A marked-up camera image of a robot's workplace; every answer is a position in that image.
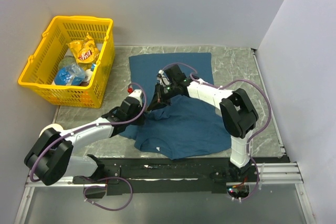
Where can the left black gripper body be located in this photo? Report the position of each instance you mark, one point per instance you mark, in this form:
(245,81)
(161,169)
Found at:
(138,112)

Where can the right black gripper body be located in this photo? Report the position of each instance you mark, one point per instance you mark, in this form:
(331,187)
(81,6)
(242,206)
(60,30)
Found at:
(169,91)

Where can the blue t-shirt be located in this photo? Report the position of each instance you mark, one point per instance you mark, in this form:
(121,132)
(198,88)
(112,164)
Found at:
(188,127)

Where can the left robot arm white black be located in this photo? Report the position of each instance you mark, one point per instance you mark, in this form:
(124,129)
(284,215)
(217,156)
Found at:
(51,159)

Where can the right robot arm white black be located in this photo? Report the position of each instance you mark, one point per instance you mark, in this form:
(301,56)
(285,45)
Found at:
(237,111)

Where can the small white bottle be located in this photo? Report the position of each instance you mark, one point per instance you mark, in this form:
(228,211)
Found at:
(89,72)

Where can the blue plastic bag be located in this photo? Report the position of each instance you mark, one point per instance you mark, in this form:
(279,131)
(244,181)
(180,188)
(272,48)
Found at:
(70,75)

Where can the yellow snack bag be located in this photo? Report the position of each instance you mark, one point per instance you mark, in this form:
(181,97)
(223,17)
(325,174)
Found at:
(85,51)

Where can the toilet paper roll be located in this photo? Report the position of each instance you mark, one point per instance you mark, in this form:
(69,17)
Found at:
(55,126)

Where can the yellow plastic basket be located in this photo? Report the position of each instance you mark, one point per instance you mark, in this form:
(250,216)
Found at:
(42,66)

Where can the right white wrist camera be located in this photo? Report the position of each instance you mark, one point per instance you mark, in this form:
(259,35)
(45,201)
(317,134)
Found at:
(163,80)

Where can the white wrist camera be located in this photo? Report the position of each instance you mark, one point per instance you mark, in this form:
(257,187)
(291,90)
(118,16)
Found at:
(135,93)
(163,80)

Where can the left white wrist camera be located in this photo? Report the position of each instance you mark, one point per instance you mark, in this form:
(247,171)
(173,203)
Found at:
(135,93)

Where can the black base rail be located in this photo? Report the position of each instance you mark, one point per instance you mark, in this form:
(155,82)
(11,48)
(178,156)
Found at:
(162,175)

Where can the aluminium frame rail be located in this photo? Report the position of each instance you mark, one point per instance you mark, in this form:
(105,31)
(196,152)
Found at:
(277,196)

